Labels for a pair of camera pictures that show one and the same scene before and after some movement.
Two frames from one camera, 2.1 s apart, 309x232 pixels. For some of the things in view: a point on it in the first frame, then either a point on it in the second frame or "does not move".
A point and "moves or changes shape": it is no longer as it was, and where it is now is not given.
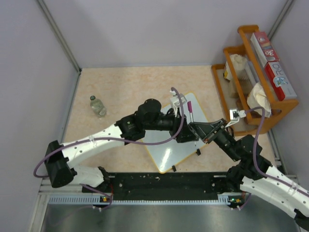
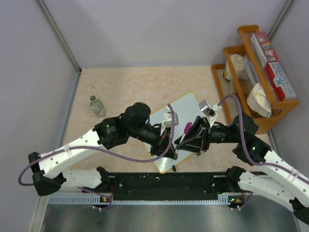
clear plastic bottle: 98,106 does not move
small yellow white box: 227,74 does not move
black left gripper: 185,134 to 161,142
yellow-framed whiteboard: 169,155 does not move
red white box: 280,81 does not move
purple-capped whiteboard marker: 190,110 moves or changes shape
